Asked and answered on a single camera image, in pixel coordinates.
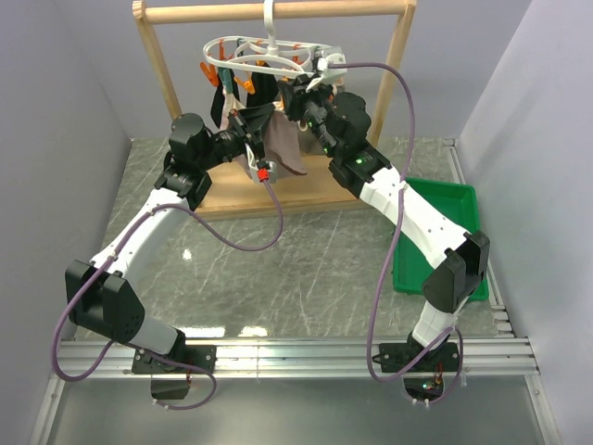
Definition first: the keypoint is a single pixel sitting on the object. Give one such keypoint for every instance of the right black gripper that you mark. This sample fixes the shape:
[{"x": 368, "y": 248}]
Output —
[{"x": 296, "y": 96}]

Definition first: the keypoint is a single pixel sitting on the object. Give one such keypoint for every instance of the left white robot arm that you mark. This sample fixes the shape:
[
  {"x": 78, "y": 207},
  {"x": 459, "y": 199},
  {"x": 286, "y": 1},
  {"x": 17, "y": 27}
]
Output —
[{"x": 102, "y": 291}]

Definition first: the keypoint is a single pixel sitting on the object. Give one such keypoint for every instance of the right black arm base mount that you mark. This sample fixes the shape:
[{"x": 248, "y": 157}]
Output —
[{"x": 392, "y": 357}]

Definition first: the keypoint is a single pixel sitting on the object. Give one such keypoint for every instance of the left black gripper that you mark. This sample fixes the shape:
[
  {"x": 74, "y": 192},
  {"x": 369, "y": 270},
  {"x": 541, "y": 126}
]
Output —
[{"x": 254, "y": 121}]

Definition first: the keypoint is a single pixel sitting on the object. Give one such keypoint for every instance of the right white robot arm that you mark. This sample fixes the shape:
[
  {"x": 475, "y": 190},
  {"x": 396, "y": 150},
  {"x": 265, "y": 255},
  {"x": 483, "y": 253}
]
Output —
[{"x": 457, "y": 255}]

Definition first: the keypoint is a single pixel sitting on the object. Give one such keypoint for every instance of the wooden hanging rack frame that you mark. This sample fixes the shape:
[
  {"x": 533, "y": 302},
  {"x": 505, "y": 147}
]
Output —
[{"x": 232, "y": 194}]

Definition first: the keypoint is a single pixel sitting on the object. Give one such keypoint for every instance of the black underwear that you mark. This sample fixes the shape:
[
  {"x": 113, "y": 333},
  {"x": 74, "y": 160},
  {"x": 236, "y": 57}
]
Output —
[{"x": 257, "y": 90}]

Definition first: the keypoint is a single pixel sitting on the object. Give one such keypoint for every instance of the white plastic clip hanger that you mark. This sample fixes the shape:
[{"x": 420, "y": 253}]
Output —
[{"x": 279, "y": 58}]

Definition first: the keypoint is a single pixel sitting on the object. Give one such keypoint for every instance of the green plastic bin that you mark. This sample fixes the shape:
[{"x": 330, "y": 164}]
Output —
[{"x": 457, "y": 202}]

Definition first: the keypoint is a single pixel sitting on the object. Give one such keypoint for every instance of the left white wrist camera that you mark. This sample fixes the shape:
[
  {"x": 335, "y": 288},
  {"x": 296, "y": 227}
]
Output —
[{"x": 260, "y": 170}]

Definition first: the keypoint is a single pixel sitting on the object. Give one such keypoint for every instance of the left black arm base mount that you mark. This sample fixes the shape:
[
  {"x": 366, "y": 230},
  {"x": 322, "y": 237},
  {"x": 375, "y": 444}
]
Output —
[{"x": 146, "y": 362}]

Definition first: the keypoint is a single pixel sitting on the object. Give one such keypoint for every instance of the aluminium rail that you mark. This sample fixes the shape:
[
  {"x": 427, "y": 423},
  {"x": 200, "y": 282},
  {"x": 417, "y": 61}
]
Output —
[{"x": 318, "y": 357}]

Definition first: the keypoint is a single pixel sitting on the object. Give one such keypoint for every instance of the grey underwear white trim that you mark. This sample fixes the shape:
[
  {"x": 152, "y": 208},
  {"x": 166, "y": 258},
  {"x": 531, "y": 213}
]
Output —
[{"x": 310, "y": 139}]

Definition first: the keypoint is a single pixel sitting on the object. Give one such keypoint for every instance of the pink beige underwear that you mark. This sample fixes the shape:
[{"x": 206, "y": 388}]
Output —
[{"x": 280, "y": 141}]

